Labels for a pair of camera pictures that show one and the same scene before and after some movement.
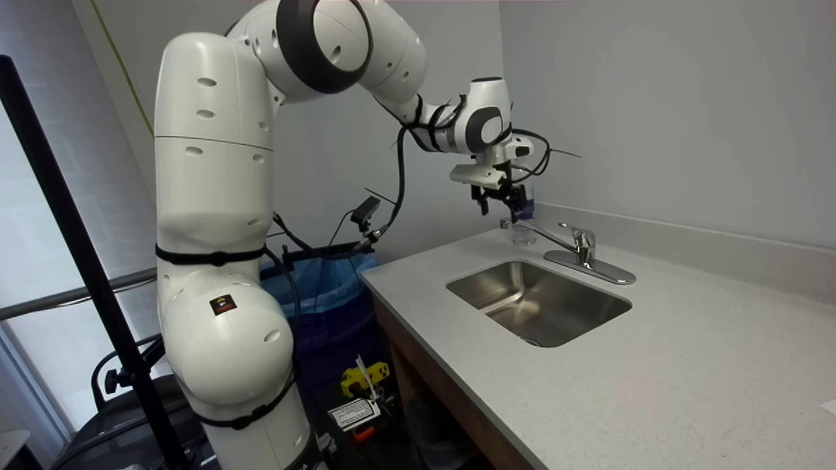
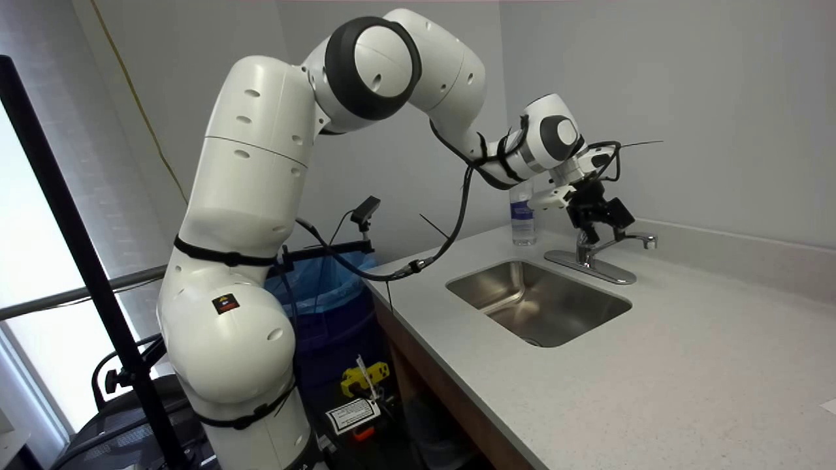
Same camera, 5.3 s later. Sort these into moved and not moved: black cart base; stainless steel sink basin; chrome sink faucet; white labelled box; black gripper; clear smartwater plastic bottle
Moved: chrome sink faucet; black gripper
Not moved: black cart base; white labelled box; stainless steel sink basin; clear smartwater plastic bottle
